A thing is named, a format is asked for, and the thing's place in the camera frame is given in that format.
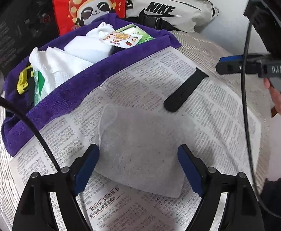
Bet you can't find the right hand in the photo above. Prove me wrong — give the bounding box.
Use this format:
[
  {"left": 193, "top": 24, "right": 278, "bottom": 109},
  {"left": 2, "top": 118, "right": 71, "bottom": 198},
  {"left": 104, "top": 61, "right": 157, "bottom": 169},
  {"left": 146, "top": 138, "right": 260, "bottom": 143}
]
[{"left": 264, "top": 78, "right": 281, "bottom": 115}]

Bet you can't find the red panda paper bag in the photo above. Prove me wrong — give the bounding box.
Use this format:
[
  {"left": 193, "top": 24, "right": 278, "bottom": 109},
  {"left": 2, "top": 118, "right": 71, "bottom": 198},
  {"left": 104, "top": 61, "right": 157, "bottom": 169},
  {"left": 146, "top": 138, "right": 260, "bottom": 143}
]
[{"left": 52, "top": 0, "right": 126, "bottom": 35}]

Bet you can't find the white cloth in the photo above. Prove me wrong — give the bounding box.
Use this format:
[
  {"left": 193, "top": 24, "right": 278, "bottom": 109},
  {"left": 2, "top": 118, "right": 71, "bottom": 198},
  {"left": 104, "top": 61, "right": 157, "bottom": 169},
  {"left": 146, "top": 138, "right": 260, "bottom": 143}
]
[{"left": 64, "top": 35, "right": 113, "bottom": 63}]

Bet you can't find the purple towel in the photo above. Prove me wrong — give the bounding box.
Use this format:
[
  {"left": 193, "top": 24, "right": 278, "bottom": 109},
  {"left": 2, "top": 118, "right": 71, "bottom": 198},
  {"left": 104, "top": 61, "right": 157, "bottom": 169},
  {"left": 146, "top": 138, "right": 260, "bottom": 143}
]
[{"left": 2, "top": 13, "right": 181, "bottom": 157}]

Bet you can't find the fruit pattern packet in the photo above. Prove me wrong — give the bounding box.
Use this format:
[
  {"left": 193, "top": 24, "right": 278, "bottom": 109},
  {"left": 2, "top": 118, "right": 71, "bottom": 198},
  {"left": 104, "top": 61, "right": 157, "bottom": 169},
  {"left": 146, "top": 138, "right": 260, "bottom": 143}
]
[{"left": 100, "top": 31, "right": 141, "bottom": 49}]

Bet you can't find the white tissue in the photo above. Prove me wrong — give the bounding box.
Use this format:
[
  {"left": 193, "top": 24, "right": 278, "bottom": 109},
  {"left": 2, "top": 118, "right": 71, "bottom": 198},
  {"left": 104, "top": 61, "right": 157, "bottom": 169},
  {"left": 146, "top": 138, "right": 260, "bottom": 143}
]
[{"left": 29, "top": 47, "right": 93, "bottom": 99}]

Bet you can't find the black watch strap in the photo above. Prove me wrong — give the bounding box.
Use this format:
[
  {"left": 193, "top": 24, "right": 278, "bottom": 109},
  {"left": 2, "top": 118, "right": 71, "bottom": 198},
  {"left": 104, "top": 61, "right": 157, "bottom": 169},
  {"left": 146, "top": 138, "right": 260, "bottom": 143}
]
[{"left": 163, "top": 67, "right": 209, "bottom": 113}]

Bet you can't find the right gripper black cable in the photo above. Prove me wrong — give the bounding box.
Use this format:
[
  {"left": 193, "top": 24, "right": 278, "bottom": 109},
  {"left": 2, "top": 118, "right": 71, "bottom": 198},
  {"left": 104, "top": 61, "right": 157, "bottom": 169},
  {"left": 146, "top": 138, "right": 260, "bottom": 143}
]
[{"left": 241, "top": 20, "right": 281, "bottom": 220}]

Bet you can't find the white Nike waist bag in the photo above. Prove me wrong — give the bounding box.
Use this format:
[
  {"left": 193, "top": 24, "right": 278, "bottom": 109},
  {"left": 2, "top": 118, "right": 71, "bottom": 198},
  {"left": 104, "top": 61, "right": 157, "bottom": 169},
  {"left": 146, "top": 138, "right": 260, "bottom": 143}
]
[{"left": 126, "top": 0, "right": 219, "bottom": 33}]

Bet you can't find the black headset box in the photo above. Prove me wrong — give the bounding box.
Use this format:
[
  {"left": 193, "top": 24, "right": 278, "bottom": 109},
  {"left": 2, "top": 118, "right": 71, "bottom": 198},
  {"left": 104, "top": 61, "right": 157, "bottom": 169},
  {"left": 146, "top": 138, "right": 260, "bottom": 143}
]
[{"left": 0, "top": 0, "right": 59, "bottom": 77}]

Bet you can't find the green wet wipe packet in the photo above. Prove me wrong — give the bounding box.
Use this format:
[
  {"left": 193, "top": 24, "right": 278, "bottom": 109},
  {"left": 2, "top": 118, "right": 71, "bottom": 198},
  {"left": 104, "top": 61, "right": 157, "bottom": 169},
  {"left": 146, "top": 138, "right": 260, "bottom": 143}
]
[{"left": 117, "top": 23, "right": 154, "bottom": 44}]

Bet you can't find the white face mask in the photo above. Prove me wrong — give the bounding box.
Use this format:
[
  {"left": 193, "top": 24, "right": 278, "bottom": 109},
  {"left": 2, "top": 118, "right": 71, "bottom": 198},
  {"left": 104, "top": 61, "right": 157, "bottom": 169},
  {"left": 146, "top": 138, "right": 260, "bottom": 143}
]
[{"left": 95, "top": 104, "right": 195, "bottom": 198}]

